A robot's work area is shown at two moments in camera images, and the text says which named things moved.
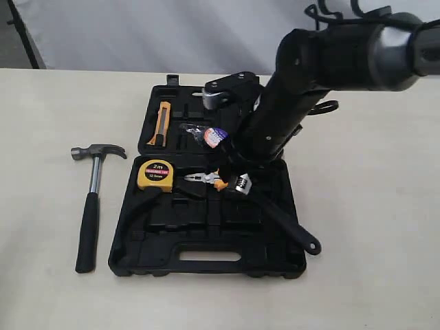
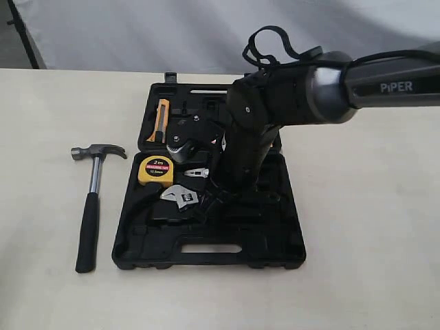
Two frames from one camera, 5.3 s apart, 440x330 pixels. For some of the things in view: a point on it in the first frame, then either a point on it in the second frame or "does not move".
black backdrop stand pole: (18, 23) does not move
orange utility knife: (159, 137) does not move
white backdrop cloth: (159, 34) does not move
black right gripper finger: (232, 164) → (211, 203)
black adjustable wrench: (302, 235) → (183, 196)
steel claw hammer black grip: (86, 250) does not move
